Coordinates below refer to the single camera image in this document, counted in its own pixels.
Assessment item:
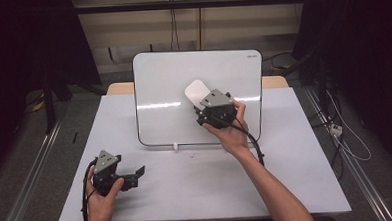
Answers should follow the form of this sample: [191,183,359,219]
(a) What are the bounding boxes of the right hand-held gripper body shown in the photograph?
[199,88,239,129]

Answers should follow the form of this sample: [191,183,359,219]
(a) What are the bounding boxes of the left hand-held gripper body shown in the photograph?
[91,149,125,198]

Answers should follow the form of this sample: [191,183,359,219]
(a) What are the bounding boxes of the white whiteboard eraser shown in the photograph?
[183,78,212,109]

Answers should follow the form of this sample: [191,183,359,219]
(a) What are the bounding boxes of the white whiteboard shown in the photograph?
[131,47,266,149]

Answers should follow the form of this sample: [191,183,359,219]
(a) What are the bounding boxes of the person's right hand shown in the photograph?
[202,99,250,156]

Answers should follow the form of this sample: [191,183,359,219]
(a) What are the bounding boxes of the person's left hand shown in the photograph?
[85,167,127,221]

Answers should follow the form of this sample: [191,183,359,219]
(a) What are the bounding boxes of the wooden table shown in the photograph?
[106,74,290,97]

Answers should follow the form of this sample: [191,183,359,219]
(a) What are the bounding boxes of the black metal stand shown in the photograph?
[41,71,59,135]

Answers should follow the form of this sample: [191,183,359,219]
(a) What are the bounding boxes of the black horizontal bar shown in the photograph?
[73,0,308,16]

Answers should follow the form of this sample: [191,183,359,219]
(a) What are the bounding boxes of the white power strip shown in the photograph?
[329,122,344,138]

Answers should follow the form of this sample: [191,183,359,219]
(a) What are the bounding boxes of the black curtain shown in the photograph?
[0,0,107,182]
[289,0,392,179]

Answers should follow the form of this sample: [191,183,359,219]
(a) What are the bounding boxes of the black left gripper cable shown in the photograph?
[79,158,100,221]

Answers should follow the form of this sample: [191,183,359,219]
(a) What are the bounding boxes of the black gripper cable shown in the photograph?
[79,158,100,221]
[213,116,267,170]

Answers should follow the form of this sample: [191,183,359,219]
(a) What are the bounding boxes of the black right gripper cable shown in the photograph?
[213,116,267,170]

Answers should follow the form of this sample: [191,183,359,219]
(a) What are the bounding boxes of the aluminium rail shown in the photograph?
[0,117,70,221]
[303,82,392,221]

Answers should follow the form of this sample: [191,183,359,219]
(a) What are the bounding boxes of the black wall cable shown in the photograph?
[168,0,181,53]

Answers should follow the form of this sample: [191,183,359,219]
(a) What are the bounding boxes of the white cable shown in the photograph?
[325,88,372,164]

